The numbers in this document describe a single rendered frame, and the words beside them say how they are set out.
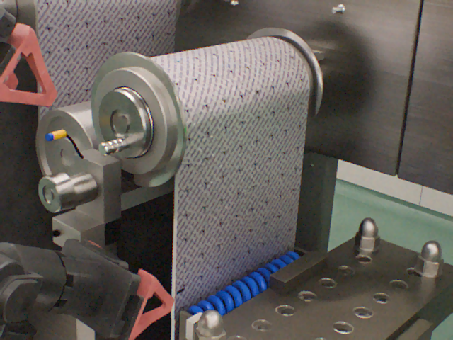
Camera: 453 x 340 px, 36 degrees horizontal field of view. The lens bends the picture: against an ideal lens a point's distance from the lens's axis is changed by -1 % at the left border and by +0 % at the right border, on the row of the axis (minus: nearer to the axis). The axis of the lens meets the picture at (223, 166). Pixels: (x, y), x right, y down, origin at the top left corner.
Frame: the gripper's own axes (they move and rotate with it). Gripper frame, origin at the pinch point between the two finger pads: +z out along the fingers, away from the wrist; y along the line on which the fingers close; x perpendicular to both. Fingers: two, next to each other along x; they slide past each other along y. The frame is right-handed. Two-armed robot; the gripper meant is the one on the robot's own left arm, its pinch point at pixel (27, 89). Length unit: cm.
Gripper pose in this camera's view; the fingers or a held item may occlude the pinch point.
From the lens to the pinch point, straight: 67.0
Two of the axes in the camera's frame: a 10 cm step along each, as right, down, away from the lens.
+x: 4.5, -8.7, 1.9
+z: 4.7, 4.1, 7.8
